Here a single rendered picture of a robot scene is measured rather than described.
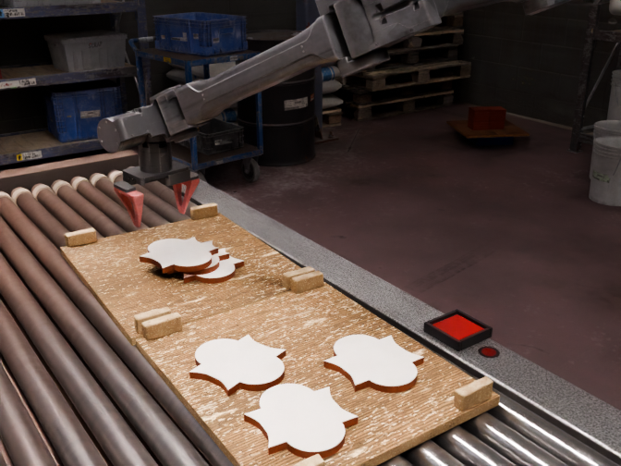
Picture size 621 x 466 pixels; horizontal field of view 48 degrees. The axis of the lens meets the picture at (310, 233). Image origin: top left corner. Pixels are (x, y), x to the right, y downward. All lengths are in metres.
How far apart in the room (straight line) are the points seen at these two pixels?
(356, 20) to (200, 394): 0.53
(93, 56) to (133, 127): 4.23
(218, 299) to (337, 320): 0.21
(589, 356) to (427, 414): 2.07
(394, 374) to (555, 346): 2.05
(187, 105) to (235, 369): 0.43
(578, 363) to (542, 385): 1.85
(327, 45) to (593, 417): 0.60
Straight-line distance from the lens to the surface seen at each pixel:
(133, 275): 1.30
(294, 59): 1.00
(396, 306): 1.21
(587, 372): 2.87
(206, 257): 1.26
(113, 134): 1.19
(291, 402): 0.92
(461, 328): 1.14
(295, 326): 1.10
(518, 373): 1.08
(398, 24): 0.92
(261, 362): 1.00
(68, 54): 5.33
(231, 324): 1.12
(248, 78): 1.06
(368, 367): 0.99
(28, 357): 1.14
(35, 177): 1.93
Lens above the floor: 1.49
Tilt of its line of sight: 23 degrees down
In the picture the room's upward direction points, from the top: straight up
